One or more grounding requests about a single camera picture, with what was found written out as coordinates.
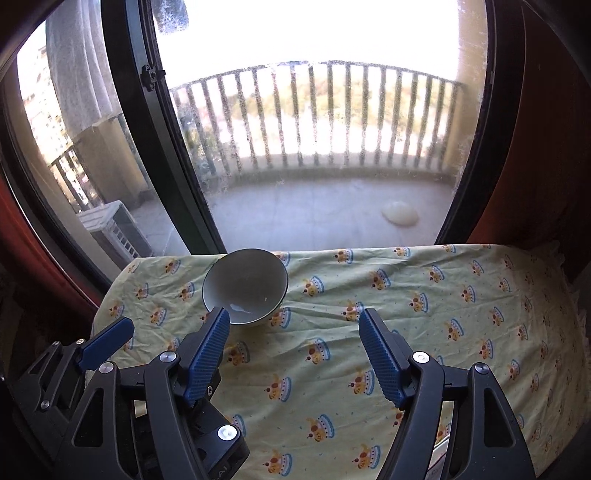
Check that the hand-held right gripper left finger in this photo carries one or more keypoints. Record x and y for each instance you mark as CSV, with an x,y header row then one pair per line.
x,y
205,360

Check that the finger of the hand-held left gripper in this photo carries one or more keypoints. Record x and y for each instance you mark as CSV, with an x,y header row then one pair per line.
x,y
221,438
108,344

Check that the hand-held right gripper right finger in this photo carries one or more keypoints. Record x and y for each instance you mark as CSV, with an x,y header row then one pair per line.
x,y
381,355

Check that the large white patterned bowl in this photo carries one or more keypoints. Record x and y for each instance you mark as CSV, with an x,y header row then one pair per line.
x,y
249,281

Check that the yellow printed tablecloth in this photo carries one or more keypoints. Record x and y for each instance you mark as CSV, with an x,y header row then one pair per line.
x,y
346,286

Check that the red curtain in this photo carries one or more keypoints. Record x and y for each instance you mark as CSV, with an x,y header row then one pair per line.
x,y
531,161
27,258

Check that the outdoor air conditioner unit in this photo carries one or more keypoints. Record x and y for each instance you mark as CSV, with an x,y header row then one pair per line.
x,y
111,221

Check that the pale bag on balcony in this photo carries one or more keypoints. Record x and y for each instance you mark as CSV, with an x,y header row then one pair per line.
x,y
400,213

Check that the balcony railing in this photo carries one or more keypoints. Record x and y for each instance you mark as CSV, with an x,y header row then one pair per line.
x,y
323,164

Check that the black window latch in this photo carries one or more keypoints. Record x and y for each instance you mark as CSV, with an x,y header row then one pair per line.
x,y
150,76

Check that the black window frame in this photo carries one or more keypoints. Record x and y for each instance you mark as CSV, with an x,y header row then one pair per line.
x,y
152,138

